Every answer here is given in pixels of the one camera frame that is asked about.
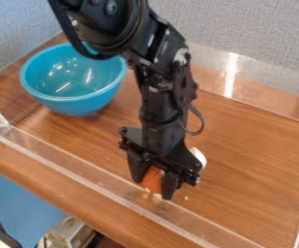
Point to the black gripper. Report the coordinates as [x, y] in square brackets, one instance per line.
[157, 145]

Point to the brown and white toy mushroom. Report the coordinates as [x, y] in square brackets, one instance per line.
[151, 182]

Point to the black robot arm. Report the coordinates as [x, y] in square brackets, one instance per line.
[104, 28]

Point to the blue plastic bowl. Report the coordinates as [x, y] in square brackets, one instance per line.
[68, 83]

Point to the grey white box under table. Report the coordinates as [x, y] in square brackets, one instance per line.
[70, 233]

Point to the clear acrylic barrier wall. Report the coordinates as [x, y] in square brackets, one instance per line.
[66, 159]

